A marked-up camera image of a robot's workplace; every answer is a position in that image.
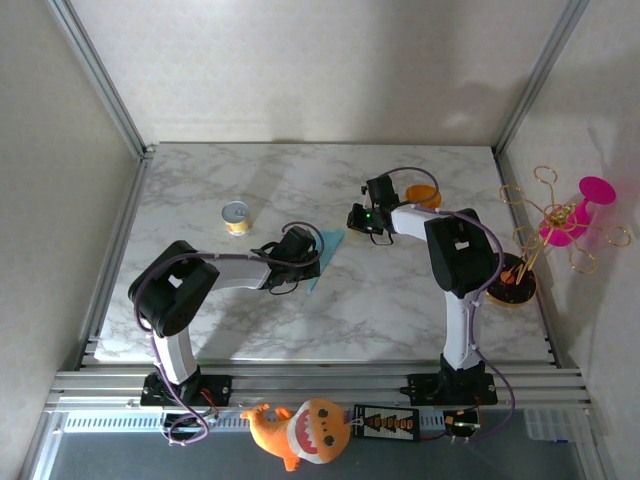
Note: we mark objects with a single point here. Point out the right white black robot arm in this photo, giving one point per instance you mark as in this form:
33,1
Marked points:
410,220

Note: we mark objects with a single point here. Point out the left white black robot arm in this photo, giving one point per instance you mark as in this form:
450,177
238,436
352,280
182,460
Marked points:
240,272

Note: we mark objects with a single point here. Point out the orange translucent cup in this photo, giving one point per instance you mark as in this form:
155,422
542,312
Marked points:
425,192

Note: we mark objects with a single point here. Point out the silver yellow tin can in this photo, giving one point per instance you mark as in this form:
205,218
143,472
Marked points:
236,212

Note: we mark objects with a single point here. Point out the orange shark plush toy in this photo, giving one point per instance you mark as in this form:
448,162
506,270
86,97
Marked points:
280,435

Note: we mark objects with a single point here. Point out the black yellow label plate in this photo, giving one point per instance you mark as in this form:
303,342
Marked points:
385,422

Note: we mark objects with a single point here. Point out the black yellow power connector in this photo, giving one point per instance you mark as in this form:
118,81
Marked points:
457,420

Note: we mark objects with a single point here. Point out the pink plastic wine glass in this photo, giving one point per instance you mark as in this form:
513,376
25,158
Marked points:
597,190

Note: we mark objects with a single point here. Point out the clear plastic organizer box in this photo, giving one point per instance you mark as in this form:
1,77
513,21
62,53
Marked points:
550,425

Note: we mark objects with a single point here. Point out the wide aluminium frame rail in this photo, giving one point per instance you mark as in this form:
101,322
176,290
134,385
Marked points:
320,382

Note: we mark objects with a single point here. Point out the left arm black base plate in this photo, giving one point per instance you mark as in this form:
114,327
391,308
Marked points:
220,387

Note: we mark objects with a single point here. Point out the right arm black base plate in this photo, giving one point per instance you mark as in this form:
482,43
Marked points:
425,390

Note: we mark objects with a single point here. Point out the aluminium side rail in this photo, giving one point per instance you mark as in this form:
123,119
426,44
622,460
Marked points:
542,320
117,255

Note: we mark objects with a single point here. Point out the aluminium frame post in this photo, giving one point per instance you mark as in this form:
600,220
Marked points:
100,75
540,75

